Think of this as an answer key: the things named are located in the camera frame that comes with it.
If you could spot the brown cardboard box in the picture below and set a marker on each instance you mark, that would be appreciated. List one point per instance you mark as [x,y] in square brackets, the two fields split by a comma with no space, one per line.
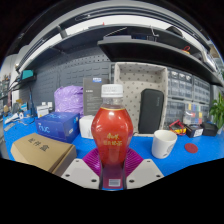
[43,151]

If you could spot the small white box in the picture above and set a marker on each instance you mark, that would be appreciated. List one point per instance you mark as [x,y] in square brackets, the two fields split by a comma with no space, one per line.
[86,127]

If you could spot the green potted plant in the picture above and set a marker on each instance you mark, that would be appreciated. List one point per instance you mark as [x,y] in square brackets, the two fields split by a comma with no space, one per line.
[217,111]

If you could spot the dark overhead shelf unit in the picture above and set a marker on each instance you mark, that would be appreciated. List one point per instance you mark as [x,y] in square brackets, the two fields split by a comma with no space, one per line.
[150,50]

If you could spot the dark grey flat box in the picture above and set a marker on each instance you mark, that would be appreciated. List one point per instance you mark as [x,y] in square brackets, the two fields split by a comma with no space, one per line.
[91,96]

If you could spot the red drink bottle white cap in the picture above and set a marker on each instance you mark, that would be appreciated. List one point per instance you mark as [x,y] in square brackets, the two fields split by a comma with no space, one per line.
[112,130]

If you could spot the black box white label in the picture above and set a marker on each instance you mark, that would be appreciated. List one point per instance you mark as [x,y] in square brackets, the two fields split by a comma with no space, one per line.
[194,131]

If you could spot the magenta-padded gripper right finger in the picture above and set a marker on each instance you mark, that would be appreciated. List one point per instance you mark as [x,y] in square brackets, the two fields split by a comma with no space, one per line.
[148,170]

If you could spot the flat round red coaster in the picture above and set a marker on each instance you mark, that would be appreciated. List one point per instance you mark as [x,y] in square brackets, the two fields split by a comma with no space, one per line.
[191,148]

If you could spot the flat black carry case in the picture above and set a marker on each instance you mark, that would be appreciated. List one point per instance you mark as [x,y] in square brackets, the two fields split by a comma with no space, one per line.
[210,129]

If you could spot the purple plastic bag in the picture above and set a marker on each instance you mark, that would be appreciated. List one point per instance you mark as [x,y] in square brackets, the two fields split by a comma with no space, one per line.
[68,100]

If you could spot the drawer cabinet colourful parts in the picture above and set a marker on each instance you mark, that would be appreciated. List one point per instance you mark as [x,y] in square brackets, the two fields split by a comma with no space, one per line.
[192,113]

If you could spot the black zip case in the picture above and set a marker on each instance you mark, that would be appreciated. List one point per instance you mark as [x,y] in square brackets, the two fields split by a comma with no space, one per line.
[150,111]

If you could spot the yellow multimeter red leads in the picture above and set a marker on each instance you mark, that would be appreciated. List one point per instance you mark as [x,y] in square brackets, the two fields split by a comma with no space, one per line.
[177,127]

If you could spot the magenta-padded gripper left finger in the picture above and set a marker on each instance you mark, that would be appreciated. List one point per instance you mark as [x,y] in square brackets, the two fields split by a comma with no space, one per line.
[75,171]

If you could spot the beige dotted tray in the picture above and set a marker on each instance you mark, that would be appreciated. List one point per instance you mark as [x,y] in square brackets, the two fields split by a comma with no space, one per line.
[133,80]

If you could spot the blue cardboard box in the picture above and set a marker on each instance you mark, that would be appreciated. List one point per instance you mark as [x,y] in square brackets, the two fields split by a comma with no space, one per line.
[58,126]

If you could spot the grey small-parts drawer cabinet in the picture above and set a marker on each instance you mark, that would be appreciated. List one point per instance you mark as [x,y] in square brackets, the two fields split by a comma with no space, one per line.
[205,111]
[201,90]
[180,85]
[175,111]

